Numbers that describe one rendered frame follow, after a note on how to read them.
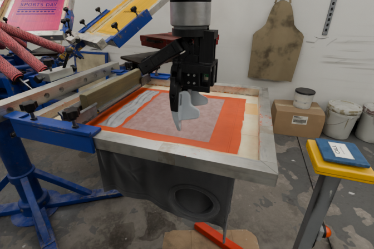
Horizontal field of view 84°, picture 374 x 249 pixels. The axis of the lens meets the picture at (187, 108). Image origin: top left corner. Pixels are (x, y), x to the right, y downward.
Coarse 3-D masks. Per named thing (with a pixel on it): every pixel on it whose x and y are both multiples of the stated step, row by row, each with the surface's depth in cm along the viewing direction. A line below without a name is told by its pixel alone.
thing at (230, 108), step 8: (144, 88) 103; (128, 96) 94; (136, 96) 94; (160, 96) 94; (168, 96) 94; (208, 96) 94; (216, 96) 94; (144, 104) 86; (152, 104) 86; (160, 104) 86; (168, 104) 86; (208, 104) 86; (216, 104) 86; (224, 104) 86; (232, 104) 86; (240, 104) 86; (200, 112) 79; (208, 112) 79; (216, 112) 79; (224, 112) 79; (232, 112) 79; (240, 112) 79
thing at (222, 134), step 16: (112, 112) 79; (144, 112) 79; (160, 112) 79; (112, 128) 68; (128, 128) 68; (144, 128) 68; (160, 128) 68; (176, 128) 68; (192, 128) 68; (208, 128) 68; (224, 128) 68; (240, 128) 68; (192, 144) 61; (208, 144) 61; (224, 144) 61
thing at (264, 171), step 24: (72, 96) 85; (264, 96) 85; (264, 120) 66; (96, 144) 58; (120, 144) 55; (144, 144) 55; (168, 144) 55; (264, 144) 55; (192, 168) 51; (216, 168) 49; (240, 168) 47; (264, 168) 46
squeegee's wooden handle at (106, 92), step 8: (128, 72) 92; (136, 72) 95; (112, 80) 82; (120, 80) 84; (128, 80) 89; (136, 80) 96; (96, 88) 73; (104, 88) 75; (112, 88) 80; (120, 88) 85; (128, 88) 90; (80, 96) 68; (88, 96) 68; (96, 96) 72; (104, 96) 76; (112, 96) 81; (88, 104) 69
